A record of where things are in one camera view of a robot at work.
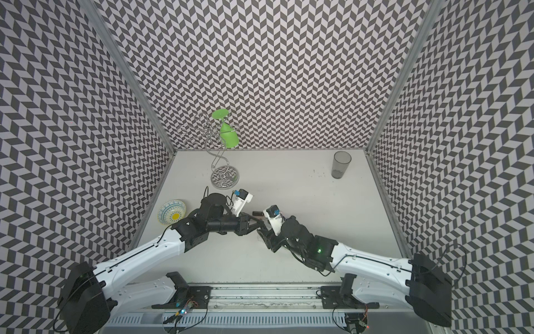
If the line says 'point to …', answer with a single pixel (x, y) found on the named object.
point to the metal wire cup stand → (224, 176)
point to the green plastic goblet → (229, 138)
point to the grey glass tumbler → (341, 162)
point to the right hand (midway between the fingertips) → (265, 231)
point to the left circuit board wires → (181, 313)
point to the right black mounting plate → (341, 297)
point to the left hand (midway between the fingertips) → (260, 227)
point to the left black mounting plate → (186, 297)
